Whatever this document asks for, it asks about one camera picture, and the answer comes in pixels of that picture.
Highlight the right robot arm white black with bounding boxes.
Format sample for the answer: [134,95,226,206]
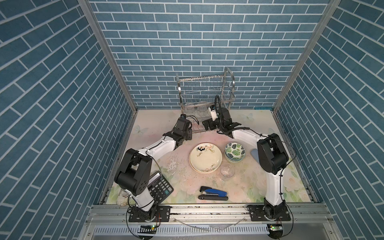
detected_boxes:
[203,106,289,219]

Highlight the blue black stapler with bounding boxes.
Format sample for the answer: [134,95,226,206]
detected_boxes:
[198,186,229,201]

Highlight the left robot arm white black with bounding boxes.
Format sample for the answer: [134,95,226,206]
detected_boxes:
[114,114,192,213]

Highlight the green leaf pattern bowl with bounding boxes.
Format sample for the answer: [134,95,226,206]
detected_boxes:
[225,143,246,163]

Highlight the steel two-tier dish rack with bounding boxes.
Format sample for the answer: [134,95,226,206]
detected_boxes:
[175,68,236,133]

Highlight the white cloth rag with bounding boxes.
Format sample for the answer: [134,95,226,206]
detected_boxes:
[116,190,130,207]

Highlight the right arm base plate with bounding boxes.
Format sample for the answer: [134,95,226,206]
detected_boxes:
[246,204,291,222]

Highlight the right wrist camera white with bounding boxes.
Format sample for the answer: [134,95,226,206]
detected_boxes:
[209,108,218,121]

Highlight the black calculator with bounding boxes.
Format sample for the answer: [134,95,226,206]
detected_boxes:
[148,171,174,205]

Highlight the clear glass cup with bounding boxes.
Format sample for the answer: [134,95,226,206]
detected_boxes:
[220,163,235,179]

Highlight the aluminium front rail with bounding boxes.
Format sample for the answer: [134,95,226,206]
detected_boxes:
[84,203,334,227]

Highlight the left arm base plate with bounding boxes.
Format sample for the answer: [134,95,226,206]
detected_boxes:
[128,205,171,223]

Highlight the white plate with painted design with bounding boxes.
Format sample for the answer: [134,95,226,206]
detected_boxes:
[189,143,223,174]

